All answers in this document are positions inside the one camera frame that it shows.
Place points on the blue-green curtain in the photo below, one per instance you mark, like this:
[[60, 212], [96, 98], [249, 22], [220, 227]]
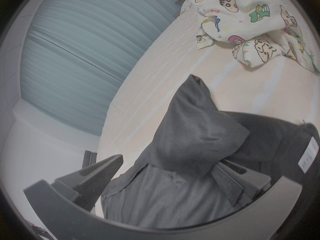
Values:
[[75, 46]]

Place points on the bed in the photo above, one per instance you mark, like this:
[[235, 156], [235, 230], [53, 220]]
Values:
[[250, 96]]

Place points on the black garment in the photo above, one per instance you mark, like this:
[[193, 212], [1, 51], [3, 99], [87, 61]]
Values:
[[190, 134]]

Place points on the white printed pyjama top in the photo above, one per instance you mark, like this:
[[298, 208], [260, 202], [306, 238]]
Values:
[[237, 14]]

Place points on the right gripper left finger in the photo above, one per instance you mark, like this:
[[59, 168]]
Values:
[[100, 176]]

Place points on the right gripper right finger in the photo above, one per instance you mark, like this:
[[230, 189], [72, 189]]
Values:
[[240, 184]]

